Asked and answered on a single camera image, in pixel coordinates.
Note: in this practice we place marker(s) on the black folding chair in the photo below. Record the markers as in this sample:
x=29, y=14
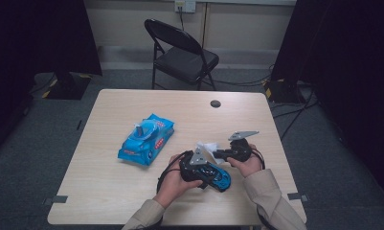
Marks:
x=186, y=64

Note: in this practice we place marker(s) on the white wet wipe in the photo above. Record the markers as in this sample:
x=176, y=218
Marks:
x=210, y=147

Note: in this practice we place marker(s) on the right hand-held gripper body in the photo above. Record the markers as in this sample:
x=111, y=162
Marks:
x=240, y=150

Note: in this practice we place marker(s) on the black floor tape strip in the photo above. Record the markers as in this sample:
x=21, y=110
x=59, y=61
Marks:
x=79, y=125

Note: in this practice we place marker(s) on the blue toy car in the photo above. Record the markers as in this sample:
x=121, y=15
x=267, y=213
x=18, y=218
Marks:
x=216, y=177

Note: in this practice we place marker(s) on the round table grommet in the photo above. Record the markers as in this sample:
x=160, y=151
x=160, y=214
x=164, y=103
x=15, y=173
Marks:
x=215, y=103

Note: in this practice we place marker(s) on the person's left hand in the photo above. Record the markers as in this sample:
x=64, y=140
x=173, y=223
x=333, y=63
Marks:
x=172, y=185

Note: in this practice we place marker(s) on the black curtain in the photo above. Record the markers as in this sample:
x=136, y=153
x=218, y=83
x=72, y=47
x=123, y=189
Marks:
x=346, y=64
x=36, y=32

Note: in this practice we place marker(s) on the blue wet wipes pack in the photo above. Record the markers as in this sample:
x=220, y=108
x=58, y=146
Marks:
x=148, y=143

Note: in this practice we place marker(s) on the white wall power outlet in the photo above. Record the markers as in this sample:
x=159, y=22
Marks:
x=185, y=5

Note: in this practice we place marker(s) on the grey tape strip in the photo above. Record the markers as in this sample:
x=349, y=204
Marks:
x=57, y=199
x=296, y=196

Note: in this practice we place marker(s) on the black stand base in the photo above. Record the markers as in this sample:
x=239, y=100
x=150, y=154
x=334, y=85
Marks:
x=283, y=92
x=68, y=87

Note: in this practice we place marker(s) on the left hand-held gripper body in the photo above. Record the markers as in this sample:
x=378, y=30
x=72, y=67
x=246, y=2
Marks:
x=189, y=169

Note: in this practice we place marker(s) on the person's right hand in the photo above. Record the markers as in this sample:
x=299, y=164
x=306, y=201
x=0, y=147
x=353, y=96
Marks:
x=252, y=166

